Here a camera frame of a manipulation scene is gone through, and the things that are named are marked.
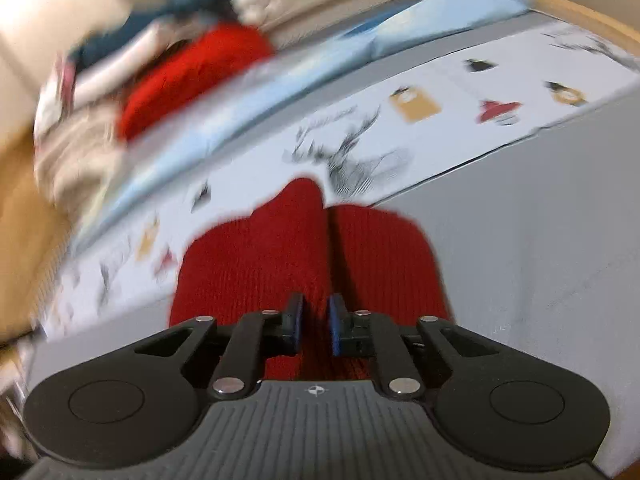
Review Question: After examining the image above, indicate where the dark red knit sweater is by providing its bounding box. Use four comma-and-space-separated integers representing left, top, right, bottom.
169, 177, 457, 383

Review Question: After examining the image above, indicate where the pile of mixed clothes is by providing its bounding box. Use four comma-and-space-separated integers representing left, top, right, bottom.
32, 20, 166, 206

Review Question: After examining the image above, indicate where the teal cloth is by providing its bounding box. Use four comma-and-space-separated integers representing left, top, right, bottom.
70, 0, 236, 68

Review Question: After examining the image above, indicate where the bright red garment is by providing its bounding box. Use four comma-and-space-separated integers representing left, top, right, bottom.
117, 24, 276, 143

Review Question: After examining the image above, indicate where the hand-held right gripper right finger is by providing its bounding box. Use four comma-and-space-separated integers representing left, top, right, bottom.
327, 293, 501, 402

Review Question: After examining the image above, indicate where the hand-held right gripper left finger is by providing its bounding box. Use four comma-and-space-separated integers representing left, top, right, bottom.
135, 292, 306, 402

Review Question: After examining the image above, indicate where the light blue cloth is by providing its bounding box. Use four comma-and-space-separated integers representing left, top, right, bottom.
75, 0, 531, 256

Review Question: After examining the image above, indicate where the white printed sheet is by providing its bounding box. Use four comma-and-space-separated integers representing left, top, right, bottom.
40, 22, 640, 341

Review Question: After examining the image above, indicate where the white fluffy cloth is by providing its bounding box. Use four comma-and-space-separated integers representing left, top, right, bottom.
232, 0, 281, 23

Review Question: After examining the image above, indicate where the wooden bed frame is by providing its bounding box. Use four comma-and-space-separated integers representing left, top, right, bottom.
525, 0, 640, 71

